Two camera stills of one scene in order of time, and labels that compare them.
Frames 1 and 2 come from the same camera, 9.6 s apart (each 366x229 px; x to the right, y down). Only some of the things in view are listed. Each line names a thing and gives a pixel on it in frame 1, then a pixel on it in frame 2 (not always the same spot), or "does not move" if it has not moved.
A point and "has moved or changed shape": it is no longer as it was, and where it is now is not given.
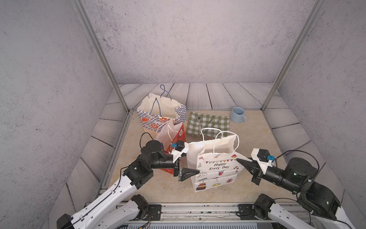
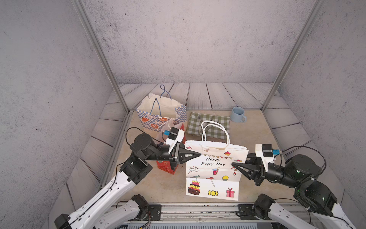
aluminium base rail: [187, 212] does not move
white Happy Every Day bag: [216, 158] has moved or changed shape
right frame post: [315, 11] does not move
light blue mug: [238, 115] does not move
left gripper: [175, 166] -> [177, 156]
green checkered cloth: [212, 126] does not move
